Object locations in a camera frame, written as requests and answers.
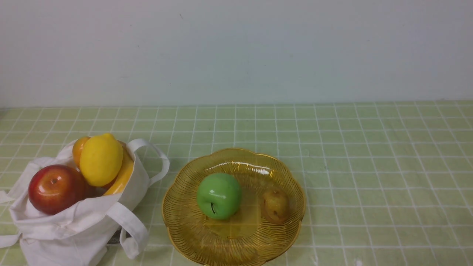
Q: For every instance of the yellow lemon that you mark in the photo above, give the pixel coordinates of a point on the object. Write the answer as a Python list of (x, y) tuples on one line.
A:
[(101, 159)]

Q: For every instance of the amber glass fruit plate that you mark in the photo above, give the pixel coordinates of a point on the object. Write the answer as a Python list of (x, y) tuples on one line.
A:
[(246, 238)]

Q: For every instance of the brown kiwi fruit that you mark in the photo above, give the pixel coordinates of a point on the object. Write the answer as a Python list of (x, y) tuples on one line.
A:
[(275, 206)]

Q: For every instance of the white cloth tote bag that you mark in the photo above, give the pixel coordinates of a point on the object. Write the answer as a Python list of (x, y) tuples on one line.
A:
[(78, 236)]

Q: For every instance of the green apple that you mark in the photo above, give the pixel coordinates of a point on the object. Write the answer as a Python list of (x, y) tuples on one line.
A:
[(219, 196)]

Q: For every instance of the yellow banana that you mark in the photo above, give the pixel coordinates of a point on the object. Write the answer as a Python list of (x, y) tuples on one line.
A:
[(123, 175)]

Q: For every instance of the green checkered tablecloth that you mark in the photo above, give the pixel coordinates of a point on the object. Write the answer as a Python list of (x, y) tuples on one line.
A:
[(387, 184)]

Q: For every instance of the orange mango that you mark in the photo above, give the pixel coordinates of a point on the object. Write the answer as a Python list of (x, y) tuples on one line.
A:
[(78, 148)]

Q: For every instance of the red apple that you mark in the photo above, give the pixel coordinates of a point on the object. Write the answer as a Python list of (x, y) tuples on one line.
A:
[(55, 188)]

